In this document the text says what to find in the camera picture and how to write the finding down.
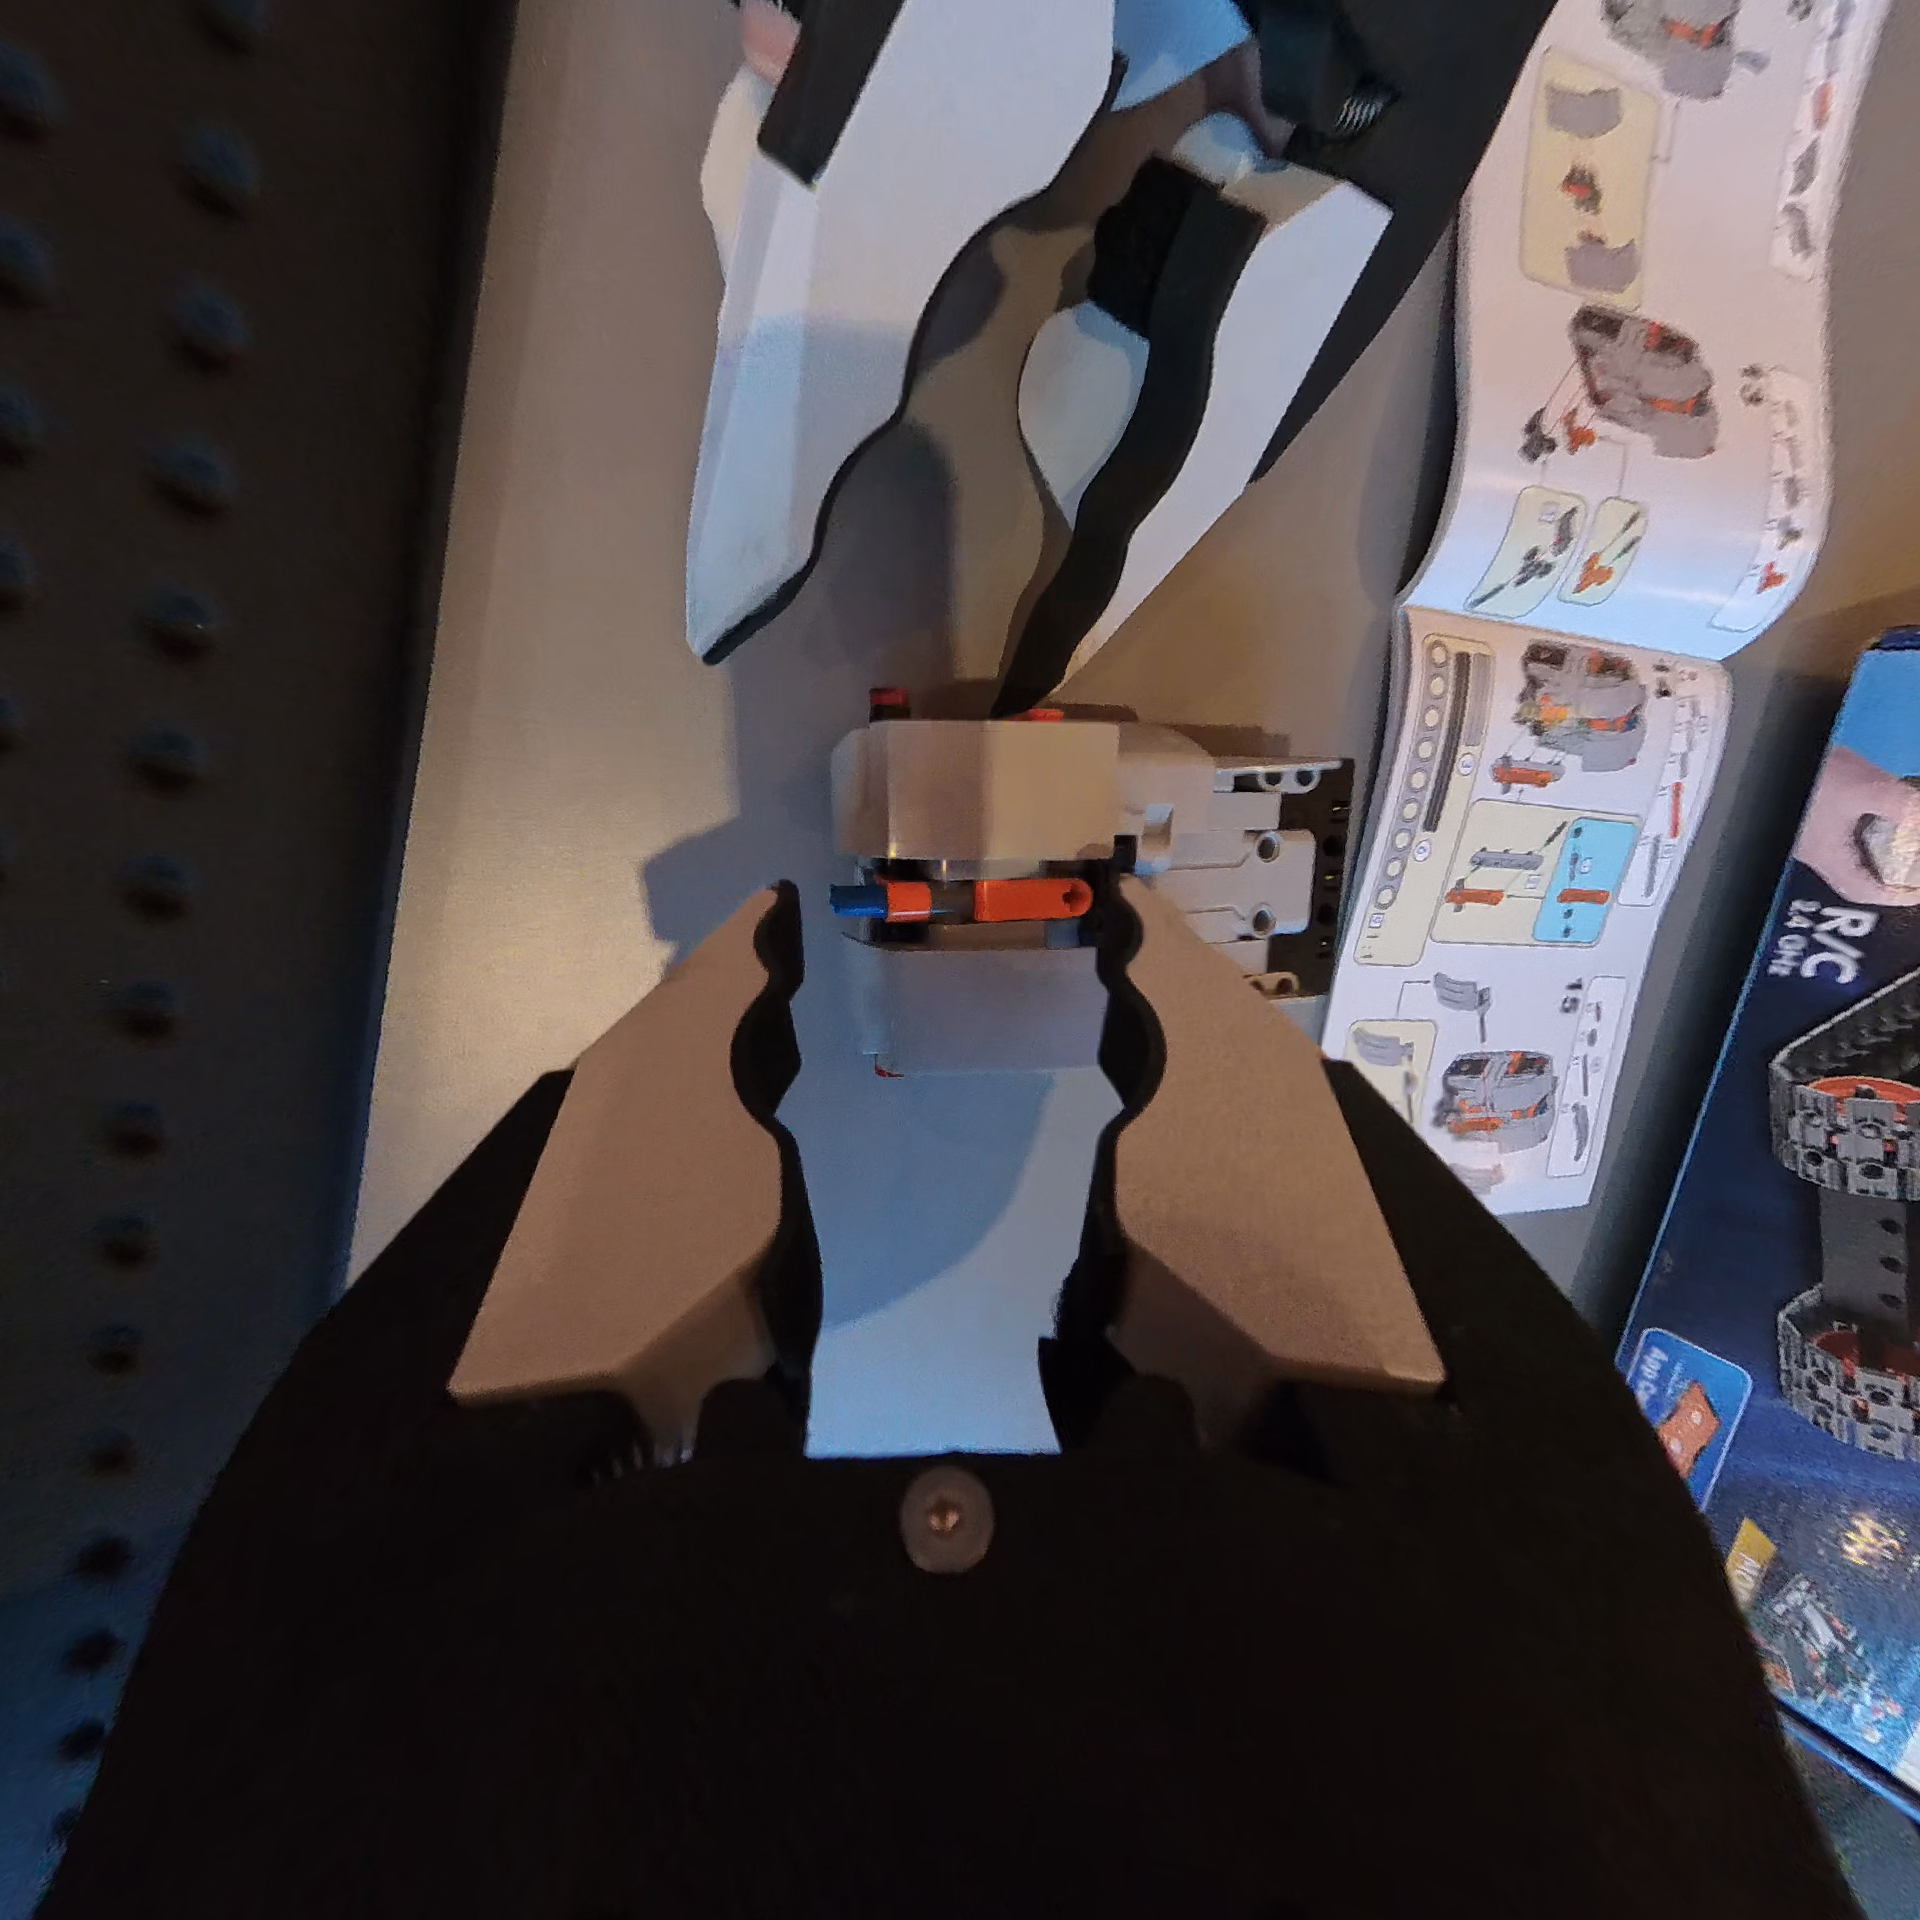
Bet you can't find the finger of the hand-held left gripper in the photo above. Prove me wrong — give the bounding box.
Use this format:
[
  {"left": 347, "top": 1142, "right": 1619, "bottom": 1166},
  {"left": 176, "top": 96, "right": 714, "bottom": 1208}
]
[
  {"left": 990, "top": 111, "right": 1399, "bottom": 715},
  {"left": 686, "top": 0, "right": 1137, "bottom": 665}
]

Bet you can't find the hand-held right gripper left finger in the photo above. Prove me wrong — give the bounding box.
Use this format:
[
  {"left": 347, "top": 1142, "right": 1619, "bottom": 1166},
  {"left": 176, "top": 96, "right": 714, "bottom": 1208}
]
[{"left": 450, "top": 882, "right": 835, "bottom": 1423}]

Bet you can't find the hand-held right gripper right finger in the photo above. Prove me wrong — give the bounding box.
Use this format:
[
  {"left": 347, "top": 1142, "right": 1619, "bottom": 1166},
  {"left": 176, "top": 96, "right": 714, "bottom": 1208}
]
[{"left": 1036, "top": 877, "right": 1450, "bottom": 1428}]

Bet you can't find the grey brick toy vehicle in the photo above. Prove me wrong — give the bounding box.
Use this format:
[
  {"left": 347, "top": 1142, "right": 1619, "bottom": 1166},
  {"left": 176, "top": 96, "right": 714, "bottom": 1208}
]
[{"left": 828, "top": 683, "right": 1356, "bottom": 1082}]

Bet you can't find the grey desk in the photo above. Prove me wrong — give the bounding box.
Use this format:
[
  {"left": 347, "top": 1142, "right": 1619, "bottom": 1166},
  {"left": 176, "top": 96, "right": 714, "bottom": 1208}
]
[{"left": 347, "top": 0, "right": 1920, "bottom": 1464}]

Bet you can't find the open instruction booklet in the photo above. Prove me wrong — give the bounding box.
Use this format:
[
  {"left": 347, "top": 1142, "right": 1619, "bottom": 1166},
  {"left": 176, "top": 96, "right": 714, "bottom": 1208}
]
[{"left": 1321, "top": 0, "right": 1893, "bottom": 1217}]

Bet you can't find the blue toy set box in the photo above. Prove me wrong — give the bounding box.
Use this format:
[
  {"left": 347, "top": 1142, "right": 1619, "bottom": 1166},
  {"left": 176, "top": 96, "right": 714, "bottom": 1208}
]
[{"left": 1619, "top": 629, "right": 1920, "bottom": 1793}]

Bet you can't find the dark studded mat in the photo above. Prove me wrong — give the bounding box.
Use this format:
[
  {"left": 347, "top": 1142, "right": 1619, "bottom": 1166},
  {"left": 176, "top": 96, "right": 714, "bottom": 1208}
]
[{"left": 0, "top": 0, "right": 520, "bottom": 1863}]

